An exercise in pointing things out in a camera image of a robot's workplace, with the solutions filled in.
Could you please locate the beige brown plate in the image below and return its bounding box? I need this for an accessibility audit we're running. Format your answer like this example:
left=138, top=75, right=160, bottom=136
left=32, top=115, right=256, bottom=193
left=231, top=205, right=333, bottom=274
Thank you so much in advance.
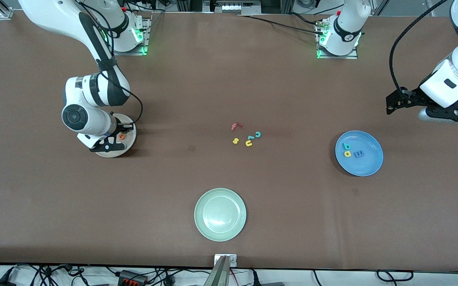
left=94, top=113, right=137, bottom=158

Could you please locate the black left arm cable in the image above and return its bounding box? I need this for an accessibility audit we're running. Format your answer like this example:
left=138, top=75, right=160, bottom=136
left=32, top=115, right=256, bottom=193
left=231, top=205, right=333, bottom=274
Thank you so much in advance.
left=389, top=0, right=450, bottom=97

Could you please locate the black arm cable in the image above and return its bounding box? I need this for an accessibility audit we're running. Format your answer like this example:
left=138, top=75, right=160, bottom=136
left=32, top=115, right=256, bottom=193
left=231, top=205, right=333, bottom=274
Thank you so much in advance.
left=389, top=0, right=450, bottom=97
left=74, top=0, right=144, bottom=126

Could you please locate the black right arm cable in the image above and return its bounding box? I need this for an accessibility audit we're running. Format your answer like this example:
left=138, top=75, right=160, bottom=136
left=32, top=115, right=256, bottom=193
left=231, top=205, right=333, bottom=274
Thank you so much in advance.
left=74, top=0, right=144, bottom=126

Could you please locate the pale green plate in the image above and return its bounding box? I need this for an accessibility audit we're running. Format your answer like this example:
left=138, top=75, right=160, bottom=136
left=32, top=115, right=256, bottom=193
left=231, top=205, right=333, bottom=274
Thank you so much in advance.
left=194, top=188, right=247, bottom=242

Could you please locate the black looped floor cable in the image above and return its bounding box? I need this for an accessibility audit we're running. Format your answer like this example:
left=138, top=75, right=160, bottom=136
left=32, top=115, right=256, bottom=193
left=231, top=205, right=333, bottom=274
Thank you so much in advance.
left=376, top=270, right=415, bottom=282

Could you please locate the black orange power strip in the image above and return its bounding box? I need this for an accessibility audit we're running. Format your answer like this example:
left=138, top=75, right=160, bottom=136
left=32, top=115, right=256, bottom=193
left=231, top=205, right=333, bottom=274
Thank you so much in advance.
left=118, top=270, right=148, bottom=286

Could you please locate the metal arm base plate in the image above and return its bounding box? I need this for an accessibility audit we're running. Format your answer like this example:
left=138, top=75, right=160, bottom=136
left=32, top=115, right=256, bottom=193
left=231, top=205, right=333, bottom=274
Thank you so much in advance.
left=107, top=16, right=149, bottom=56
left=316, top=18, right=359, bottom=60

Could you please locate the long black table cable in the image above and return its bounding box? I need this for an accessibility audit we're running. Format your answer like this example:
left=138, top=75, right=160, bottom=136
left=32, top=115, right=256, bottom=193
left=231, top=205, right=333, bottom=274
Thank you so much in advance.
left=237, top=14, right=327, bottom=35

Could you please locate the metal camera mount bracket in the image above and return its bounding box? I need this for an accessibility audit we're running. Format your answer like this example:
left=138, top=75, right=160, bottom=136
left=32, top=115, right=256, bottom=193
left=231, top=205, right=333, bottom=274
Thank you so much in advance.
left=204, top=254, right=237, bottom=286

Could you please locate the blue plate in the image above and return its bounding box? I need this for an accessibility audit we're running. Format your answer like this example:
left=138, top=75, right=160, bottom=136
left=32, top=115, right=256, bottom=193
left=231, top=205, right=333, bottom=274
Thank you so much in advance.
left=335, top=130, right=384, bottom=177

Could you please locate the silver box with ports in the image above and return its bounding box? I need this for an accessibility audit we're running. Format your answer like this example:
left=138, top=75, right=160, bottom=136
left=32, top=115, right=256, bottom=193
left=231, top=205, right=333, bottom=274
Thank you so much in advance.
left=213, top=0, right=262, bottom=15

